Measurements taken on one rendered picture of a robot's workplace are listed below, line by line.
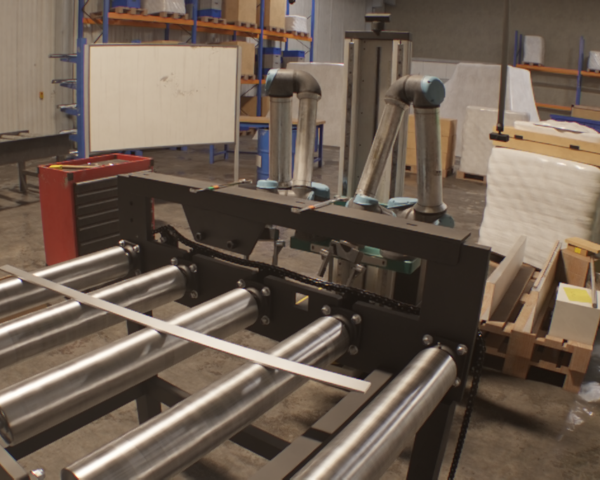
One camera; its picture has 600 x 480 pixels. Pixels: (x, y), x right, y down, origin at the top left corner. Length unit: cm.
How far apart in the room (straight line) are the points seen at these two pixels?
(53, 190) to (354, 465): 310
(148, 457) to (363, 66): 218
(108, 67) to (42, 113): 652
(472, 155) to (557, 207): 524
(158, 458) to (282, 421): 160
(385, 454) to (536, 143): 385
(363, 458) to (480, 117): 876
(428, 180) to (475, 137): 727
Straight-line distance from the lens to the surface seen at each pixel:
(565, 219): 441
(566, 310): 291
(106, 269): 183
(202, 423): 98
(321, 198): 258
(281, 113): 247
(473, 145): 951
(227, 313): 140
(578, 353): 295
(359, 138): 268
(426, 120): 217
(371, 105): 264
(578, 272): 378
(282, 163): 254
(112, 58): 596
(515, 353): 300
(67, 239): 361
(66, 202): 352
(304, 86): 242
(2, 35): 1195
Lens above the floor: 149
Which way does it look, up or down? 17 degrees down
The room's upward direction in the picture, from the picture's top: 2 degrees clockwise
